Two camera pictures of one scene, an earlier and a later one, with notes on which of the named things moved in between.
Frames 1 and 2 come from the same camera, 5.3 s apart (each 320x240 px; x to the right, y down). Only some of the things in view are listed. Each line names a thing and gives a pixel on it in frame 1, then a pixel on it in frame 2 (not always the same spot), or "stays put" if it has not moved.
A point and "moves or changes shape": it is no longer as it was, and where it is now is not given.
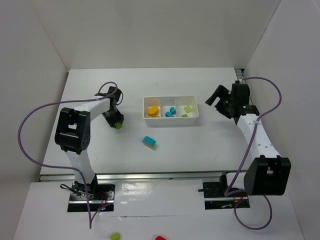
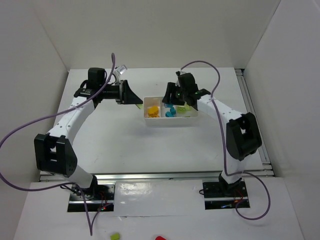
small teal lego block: [168, 114] stays put
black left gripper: [114, 119] → [124, 91]
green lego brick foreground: [115, 236] stays put
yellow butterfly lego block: [153, 110] stays put
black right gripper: [223, 100] → [173, 93]
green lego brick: [188, 109] moves or changes shape
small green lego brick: [119, 126] → [140, 106]
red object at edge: [160, 238] stays put
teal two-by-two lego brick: [173, 110] stays put
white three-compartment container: [170, 111] stays put
